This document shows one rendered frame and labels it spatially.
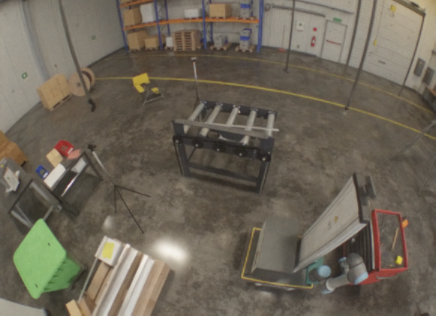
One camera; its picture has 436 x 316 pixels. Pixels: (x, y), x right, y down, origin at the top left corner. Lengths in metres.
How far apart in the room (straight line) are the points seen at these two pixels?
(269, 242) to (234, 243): 0.93
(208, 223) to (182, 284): 0.95
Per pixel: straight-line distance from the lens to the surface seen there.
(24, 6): 11.44
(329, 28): 11.00
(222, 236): 2.74
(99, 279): 2.77
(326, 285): 1.83
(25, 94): 11.07
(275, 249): 1.86
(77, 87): 8.20
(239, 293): 2.59
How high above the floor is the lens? 2.58
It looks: 45 degrees down
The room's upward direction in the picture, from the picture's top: 2 degrees counter-clockwise
